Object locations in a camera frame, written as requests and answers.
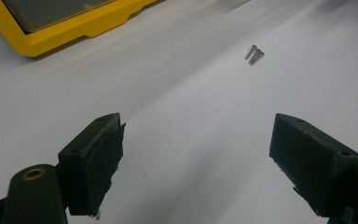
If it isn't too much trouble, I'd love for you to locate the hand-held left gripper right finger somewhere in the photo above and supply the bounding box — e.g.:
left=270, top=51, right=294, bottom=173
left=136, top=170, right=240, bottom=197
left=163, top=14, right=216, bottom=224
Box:
left=268, top=113, right=358, bottom=218

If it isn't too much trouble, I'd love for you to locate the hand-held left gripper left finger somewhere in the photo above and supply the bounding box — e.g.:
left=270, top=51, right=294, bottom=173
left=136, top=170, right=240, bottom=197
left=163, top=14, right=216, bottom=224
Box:
left=58, top=112, right=127, bottom=217

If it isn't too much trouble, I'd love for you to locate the small silver screw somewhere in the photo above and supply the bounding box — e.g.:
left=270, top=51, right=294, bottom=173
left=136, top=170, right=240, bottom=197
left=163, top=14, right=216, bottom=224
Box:
left=250, top=50, right=266, bottom=66
left=248, top=48, right=262, bottom=64
left=244, top=44, right=258, bottom=61

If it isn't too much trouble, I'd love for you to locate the yellow plastic organizer box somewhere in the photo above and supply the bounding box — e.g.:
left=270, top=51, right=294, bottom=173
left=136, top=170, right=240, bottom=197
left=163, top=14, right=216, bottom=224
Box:
left=0, top=0, right=158, bottom=58

